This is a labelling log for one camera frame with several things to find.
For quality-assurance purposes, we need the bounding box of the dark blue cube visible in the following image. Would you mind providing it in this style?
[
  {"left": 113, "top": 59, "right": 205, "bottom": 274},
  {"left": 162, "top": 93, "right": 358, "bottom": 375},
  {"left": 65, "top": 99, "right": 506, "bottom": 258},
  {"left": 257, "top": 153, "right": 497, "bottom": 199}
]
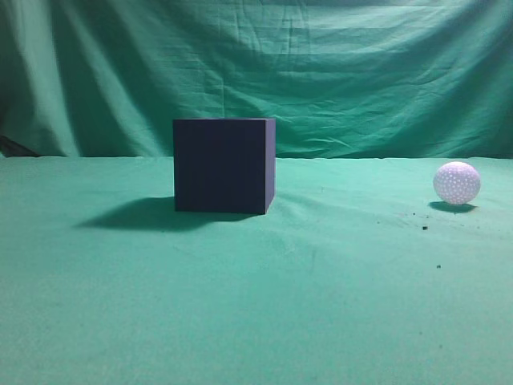
[{"left": 172, "top": 118, "right": 276, "bottom": 215}]

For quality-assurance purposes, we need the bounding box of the white dimpled golf ball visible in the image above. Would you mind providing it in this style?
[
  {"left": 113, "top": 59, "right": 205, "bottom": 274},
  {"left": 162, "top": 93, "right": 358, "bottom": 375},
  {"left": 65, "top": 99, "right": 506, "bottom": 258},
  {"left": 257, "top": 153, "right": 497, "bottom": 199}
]
[{"left": 433, "top": 161, "right": 481, "bottom": 205}]

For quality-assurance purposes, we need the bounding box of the green cloth backdrop and cover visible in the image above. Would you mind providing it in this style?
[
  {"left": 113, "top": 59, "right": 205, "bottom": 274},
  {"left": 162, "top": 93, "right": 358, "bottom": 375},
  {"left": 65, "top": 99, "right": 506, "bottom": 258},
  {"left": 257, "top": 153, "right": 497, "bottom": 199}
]
[{"left": 1, "top": 1, "right": 512, "bottom": 384}]

